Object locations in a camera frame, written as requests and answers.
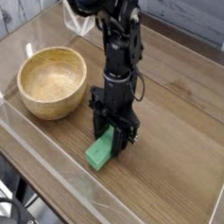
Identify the black metal bracket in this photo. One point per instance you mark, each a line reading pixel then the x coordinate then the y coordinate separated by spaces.
pixel 26 216

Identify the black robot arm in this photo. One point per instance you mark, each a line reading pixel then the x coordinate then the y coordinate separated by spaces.
pixel 119 22

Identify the brown wooden bowl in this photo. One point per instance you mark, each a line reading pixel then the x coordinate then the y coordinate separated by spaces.
pixel 52 82

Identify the black table leg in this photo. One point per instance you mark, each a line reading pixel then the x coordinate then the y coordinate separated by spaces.
pixel 21 190

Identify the clear acrylic tray wall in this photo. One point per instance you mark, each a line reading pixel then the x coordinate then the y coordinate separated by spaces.
pixel 174 174

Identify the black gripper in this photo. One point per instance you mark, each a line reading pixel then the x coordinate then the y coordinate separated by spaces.
pixel 112 105

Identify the green rectangular block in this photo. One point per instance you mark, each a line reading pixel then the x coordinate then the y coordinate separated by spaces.
pixel 100 151

